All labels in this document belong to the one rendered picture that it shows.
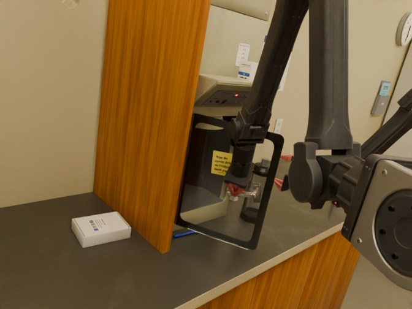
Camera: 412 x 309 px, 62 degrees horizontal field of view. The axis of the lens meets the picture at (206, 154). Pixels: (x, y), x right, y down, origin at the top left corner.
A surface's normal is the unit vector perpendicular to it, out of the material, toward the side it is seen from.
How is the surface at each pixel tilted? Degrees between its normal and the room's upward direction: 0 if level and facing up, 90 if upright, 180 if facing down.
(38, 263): 0
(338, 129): 72
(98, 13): 90
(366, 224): 90
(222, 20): 90
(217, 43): 90
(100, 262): 0
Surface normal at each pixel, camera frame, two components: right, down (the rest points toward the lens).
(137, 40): -0.72, 0.09
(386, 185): -0.95, -0.08
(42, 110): 0.67, 0.34
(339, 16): 0.26, 0.04
